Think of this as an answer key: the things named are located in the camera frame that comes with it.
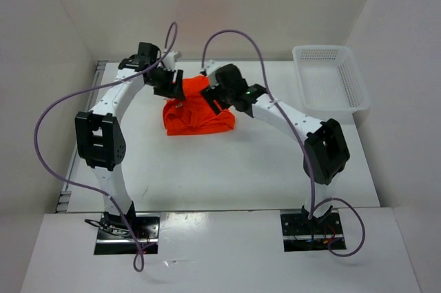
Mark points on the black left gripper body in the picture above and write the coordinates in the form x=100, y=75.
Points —
x=162, y=82

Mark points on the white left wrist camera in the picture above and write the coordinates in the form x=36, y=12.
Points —
x=170, y=60

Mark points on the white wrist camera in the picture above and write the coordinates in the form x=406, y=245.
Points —
x=170, y=60
x=209, y=69

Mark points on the aluminium table edge rail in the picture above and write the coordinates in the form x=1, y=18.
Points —
x=87, y=145

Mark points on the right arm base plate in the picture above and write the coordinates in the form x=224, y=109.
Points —
x=299, y=235

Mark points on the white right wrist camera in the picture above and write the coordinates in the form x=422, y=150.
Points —
x=209, y=69

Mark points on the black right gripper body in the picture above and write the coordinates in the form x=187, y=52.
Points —
x=222, y=97

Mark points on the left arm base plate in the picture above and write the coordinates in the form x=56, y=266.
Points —
x=116, y=239

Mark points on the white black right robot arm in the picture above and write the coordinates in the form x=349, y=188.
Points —
x=323, y=145

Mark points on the orange mesh shorts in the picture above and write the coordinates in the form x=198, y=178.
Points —
x=193, y=116

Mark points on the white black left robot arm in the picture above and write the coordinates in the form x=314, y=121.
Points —
x=118, y=206

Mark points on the white plastic mesh basket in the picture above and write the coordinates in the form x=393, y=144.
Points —
x=329, y=79

